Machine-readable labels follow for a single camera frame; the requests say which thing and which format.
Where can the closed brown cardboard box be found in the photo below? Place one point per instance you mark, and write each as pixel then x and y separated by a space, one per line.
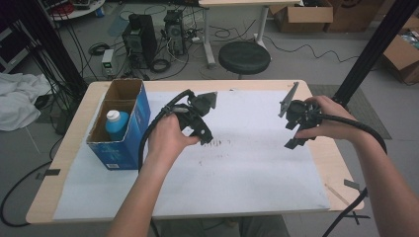
pixel 355 15

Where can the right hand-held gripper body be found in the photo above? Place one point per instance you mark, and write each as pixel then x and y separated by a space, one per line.
pixel 303 115

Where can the white desk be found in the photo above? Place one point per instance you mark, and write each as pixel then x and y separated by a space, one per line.
pixel 209 49

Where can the black round stool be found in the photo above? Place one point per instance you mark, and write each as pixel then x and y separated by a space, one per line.
pixel 244 57

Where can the grey tape strip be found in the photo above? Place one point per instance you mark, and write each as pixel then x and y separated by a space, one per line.
pixel 49 172
pixel 351 184

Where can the round white table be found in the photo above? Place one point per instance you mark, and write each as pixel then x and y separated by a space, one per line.
pixel 82 11

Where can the black tape cross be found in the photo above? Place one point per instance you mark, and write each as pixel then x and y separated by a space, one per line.
pixel 357 217

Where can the person's right hand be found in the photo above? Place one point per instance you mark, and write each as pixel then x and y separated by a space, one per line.
pixel 336 126

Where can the white table mat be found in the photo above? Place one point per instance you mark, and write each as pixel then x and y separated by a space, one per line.
pixel 250 177

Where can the blue bottle with white cap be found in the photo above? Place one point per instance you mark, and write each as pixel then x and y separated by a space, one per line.
pixel 117 126

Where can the white power supply unit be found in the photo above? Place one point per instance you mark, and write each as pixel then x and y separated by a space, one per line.
pixel 107 62

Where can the white cloth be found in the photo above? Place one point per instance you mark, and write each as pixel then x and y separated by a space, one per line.
pixel 16 98

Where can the person's left hand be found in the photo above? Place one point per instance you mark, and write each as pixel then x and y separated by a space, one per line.
pixel 168 138

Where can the open brown cardboard box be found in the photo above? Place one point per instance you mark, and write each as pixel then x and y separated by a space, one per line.
pixel 303 16

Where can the thick black metal stand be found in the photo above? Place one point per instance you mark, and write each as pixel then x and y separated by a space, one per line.
pixel 372 49

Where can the small black computer tower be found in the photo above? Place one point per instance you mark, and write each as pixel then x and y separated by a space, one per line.
pixel 174 31

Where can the grey floor mat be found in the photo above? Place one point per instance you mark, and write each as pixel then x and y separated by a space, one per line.
pixel 372 112

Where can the large black computer tower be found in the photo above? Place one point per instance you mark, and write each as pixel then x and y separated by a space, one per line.
pixel 141 39

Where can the person's grey pants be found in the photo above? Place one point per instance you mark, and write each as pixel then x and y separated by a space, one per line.
pixel 263 227

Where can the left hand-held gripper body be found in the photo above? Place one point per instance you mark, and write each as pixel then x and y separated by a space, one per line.
pixel 197 107

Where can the brown cardboard box with contents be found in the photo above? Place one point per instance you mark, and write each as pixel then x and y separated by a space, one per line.
pixel 402 56

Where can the blue cardboard box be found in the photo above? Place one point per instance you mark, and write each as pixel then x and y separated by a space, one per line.
pixel 126 151

